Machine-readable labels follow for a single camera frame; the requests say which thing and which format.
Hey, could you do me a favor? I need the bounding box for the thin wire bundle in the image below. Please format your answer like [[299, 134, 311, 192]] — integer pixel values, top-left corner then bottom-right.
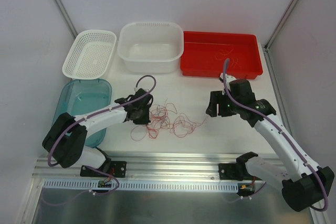
[[130, 98, 209, 142]]

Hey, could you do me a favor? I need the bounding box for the orange wire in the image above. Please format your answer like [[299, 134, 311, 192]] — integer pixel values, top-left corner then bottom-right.
[[214, 47, 241, 69]]

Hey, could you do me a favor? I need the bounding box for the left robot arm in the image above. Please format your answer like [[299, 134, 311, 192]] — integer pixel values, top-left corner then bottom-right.
[[42, 88, 153, 176]]

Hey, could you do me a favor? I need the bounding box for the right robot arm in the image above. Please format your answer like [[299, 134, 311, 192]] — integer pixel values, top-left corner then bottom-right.
[[206, 75, 334, 212]]

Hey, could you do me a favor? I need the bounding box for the red plastic tray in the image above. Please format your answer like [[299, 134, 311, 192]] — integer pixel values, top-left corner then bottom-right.
[[180, 31, 263, 80]]

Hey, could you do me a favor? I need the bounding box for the teal translucent plastic bin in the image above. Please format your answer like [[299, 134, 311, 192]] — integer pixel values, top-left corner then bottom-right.
[[49, 77, 113, 148]]

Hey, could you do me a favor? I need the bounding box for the white plastic tub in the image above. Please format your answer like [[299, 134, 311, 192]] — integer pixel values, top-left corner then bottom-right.
[[117, 22, 184, 74]]

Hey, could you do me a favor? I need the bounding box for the white perforated plastic basket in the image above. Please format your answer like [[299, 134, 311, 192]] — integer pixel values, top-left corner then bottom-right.
[[62, 29, 117, 80]]

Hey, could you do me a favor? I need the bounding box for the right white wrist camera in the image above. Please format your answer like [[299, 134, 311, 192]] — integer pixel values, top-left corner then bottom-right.
[[219, 73, 236, 94]]

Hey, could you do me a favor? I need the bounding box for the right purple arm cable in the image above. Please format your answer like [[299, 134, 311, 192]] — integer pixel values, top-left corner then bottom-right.
[[223, 58, 330, 212]]

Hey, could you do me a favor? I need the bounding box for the aluminium mounting rail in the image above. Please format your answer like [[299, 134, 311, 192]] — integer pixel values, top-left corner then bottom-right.
[[33, 152, 292, 183]]

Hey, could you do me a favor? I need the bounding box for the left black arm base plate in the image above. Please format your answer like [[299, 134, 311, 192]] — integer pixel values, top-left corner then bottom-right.
[[80, 161, 127, 178]]

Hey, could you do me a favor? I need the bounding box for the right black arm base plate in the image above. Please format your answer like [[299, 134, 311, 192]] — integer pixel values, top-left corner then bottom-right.
[[218, 163, 244, 181]]

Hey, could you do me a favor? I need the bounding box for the white slotted cable duct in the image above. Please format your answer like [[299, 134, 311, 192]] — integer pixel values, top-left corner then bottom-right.
[[43, 179, 238, 193]]

